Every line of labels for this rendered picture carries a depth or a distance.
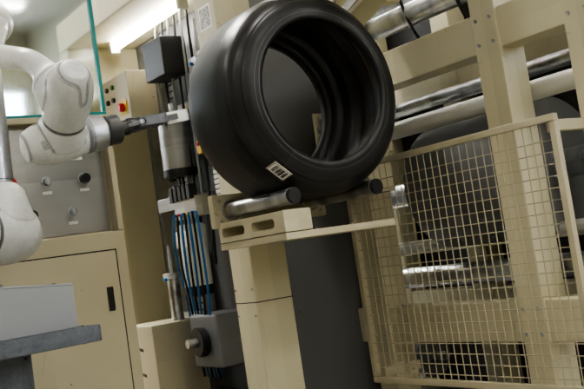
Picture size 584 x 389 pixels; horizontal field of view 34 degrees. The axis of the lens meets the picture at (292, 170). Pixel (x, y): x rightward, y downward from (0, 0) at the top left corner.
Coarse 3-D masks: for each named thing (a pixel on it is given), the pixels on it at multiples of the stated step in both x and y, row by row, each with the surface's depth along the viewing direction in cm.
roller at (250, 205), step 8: (272, 192) 255; (280, 192) 251; (288, 192) 248; (296, 192) 249; (240, 200) 271; (248, 200) 265; (256, 200) 260; (264, 200) 257; (272, 200) 253; (280, 200) 250; (288, 200) 247; (296, 200) 248; (232, 208) 272; (240, 208) 268; (248, 208) 265; (256, 208) 261; (264, 208) 259; (272, 208) 258; (232, 216) 274
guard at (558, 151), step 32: (512, 128) 244; (384, 160) 289; (416, 160) 277; (512, 160) 246; (448, 224) 268; (384, 256) 294; (480, 256) 259; (576, 256) 230; (416, 288) 282; (384, 320) 296; (512, 320) 251; (544, 320) 241; (416, 384) 284; (448, 384) 272; (480, 384) 261; (512, 384) 251; (544, 384) 244
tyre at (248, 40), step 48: (288, 0) 258; (240, 48) 247; (288, 48) 287; (336, 48) 287; (192, 96) 260; (240, 96) 244; (336, 96) 293; (384, 96) 268; (240, 144) 247; (288, 144) 248; (336, 144) 291; (384, 144) 267; (336, 192) 260
